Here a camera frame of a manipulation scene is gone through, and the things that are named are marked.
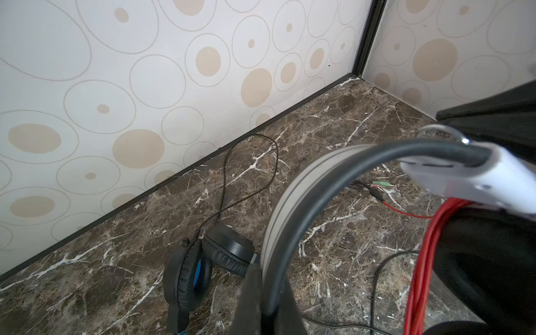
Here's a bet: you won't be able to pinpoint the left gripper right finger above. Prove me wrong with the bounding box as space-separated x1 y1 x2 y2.
274 279 307 335

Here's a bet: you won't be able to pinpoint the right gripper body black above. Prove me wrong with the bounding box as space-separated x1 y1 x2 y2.
435 81 536 163

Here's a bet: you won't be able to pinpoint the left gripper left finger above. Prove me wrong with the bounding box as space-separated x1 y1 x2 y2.
228 264 262 335

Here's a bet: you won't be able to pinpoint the white headphones with red cable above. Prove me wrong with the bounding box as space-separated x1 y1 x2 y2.
259 123 536 335

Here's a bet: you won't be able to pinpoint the black blue headphones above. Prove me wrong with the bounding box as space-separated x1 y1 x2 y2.
162 133 420 335

